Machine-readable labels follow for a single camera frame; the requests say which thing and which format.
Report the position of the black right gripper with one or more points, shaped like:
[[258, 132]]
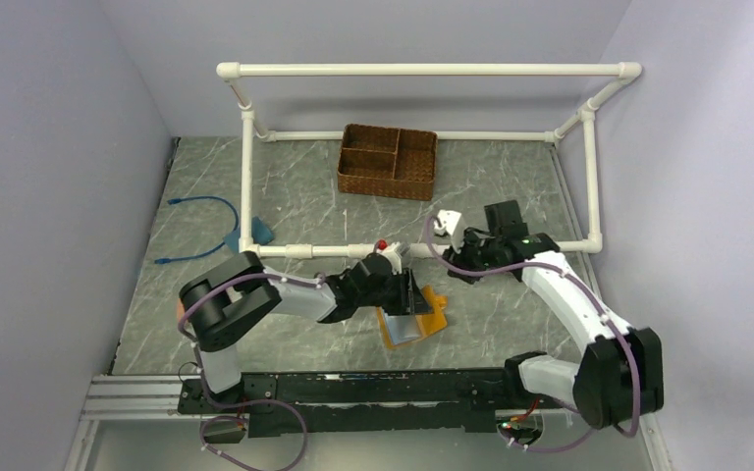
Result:
[[460, 259]]

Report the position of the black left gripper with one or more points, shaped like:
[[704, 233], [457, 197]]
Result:
[[410, 299]]

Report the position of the orange card holder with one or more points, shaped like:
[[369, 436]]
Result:
[[431, 324]]

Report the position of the blue credit cards stack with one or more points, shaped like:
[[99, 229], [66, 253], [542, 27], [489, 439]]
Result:
[[399, 330]]

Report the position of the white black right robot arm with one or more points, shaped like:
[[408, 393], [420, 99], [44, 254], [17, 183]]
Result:
[[618, 376]]

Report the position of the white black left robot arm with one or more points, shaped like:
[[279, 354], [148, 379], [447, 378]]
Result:
[[220, 307]]

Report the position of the brown woven wicker basket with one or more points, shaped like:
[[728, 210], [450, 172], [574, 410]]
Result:
[[387, 162]]

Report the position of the teal blue pouch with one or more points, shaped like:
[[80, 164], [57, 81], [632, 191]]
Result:
[[260, 232]]

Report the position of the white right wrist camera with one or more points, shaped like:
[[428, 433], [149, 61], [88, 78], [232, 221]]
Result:
[[450, 224]]

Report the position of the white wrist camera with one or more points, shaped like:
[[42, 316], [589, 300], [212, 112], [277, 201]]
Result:
[[450, 224], [398, 254]]

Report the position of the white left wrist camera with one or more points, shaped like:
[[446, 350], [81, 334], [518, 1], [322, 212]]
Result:
[[398, 254]]

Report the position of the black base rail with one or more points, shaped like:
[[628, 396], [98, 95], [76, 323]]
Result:
[[474, 400]]

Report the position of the white PVC pipe frame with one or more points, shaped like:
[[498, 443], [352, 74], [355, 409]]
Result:
[[620, 74]]

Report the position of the aluminium extrusion frame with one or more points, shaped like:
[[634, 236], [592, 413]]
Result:
[[155, 398]]

